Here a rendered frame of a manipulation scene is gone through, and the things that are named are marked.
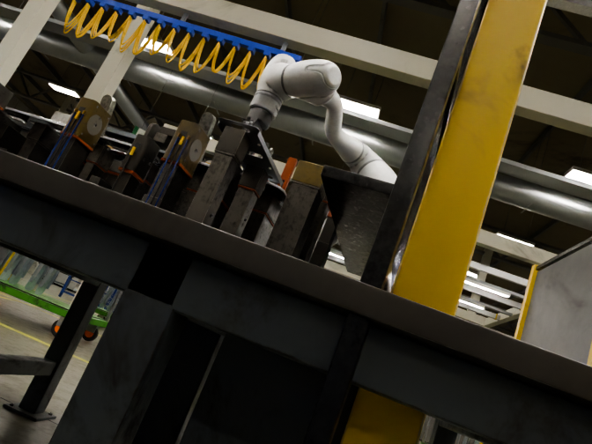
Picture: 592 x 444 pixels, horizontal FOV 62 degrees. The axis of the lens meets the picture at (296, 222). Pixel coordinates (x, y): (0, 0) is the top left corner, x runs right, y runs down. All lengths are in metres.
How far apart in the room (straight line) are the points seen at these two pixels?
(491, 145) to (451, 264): 0.22
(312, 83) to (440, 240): 0.80
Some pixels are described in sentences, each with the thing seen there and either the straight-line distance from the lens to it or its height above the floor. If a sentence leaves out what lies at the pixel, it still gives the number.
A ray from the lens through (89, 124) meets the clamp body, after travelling 1.53.
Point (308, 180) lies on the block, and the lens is 1.25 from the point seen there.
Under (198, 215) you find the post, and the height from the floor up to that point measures 0.78.
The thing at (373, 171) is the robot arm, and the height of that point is 1.34.
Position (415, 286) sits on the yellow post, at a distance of 0.78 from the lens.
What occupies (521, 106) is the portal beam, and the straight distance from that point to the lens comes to 4.71.
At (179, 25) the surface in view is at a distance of 5.20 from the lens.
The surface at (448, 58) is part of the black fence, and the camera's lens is 0.81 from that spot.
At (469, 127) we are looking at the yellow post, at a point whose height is 1.04.
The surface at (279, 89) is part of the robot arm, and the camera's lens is 1.56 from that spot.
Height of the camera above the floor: 0.57
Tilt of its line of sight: 16 degrees up
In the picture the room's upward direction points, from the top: 22 degrees clockwise
